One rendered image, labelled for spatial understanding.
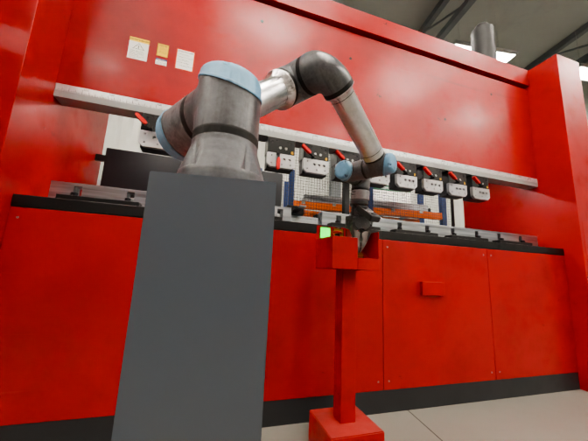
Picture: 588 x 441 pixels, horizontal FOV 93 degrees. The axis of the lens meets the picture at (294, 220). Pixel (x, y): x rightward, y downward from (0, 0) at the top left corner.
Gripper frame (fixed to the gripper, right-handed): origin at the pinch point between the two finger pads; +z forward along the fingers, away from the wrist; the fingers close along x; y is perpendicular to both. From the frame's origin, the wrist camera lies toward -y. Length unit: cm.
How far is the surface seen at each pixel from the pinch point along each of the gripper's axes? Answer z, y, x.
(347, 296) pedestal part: 18.0, -2.5, 5.7
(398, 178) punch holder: -45, 40, -48
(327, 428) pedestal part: 62, -8, 13
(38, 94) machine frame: -52, 33, 128
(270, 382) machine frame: 59, 21, 27
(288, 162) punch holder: -44, 40, 22
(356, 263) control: 5.4, -6.4, 4.9
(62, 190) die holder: -16, 40, 119
